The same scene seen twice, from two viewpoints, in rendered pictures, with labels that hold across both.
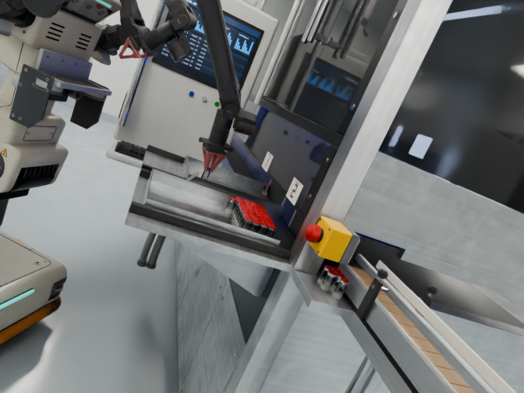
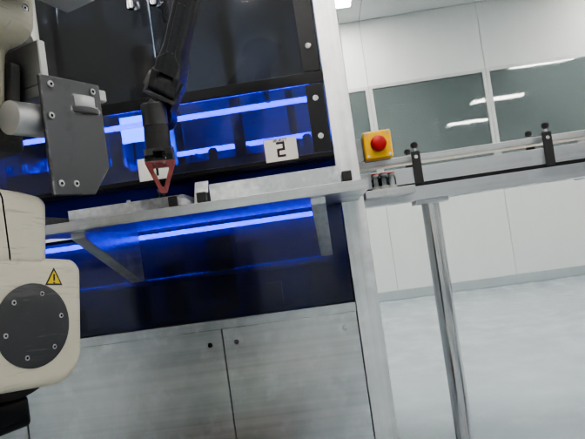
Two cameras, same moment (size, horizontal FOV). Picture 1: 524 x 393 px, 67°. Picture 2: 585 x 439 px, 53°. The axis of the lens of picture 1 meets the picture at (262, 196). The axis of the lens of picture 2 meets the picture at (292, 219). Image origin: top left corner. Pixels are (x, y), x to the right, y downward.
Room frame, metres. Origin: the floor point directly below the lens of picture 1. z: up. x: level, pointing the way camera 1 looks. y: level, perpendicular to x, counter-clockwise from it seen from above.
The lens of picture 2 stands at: (0.51, 1.33, 0.79)
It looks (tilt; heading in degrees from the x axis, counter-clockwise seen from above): 2 degrees up; 292
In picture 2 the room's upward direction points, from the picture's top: 8 degrees counter-clockwise
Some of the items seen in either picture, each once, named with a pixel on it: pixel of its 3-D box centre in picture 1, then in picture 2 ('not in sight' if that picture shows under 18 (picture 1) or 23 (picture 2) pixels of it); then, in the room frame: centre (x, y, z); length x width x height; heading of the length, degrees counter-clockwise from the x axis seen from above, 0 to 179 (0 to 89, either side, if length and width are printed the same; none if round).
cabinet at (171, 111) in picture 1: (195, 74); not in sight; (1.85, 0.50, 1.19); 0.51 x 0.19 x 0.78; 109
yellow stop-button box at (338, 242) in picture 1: (332, 239); (376, 145); (0.85, -0.18, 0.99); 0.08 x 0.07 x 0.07; 109
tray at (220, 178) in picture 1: (231, 184); (150, 212); (1.38, 0.12, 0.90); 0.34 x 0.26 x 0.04; 109
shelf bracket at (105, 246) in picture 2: not in sight; (111, 260); (1.43, 0.22, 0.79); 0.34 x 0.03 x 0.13; 109
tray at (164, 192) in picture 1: (210, 207); (281, 190); (1.02, 0.12, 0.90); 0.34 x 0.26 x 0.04; 108
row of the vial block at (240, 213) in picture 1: (241, 215); not in sight; (1.04, 0.03, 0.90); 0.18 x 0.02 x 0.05; 18
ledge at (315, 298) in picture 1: (327, 295); (387, 193); (0.85, -0.23, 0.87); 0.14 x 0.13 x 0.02; 109
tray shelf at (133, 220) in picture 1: (214, 200); (212, 213); (1.19, 0.13, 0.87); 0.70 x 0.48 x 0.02; 19
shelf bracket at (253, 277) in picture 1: (210, 257); (322, 230); (0.95, 0.06, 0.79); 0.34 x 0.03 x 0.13; 109
